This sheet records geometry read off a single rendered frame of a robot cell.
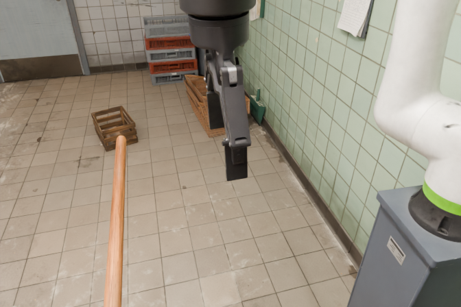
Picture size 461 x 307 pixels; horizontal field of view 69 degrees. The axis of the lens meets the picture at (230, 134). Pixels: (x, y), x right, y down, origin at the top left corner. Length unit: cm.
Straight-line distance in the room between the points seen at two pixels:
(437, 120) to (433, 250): 26
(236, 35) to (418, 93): 47
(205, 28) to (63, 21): 446
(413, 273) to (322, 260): 142
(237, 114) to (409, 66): 45
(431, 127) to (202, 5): 53
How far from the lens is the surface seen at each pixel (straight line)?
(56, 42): 492
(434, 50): 76
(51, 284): 234
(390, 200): 89
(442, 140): 76
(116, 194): 86
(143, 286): 215
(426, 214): 84
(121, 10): 476
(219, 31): 40
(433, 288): 91
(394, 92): 79
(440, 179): 79
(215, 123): 57
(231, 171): 46
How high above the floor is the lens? 175
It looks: 32 degrees down
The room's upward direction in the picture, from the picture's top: straight up
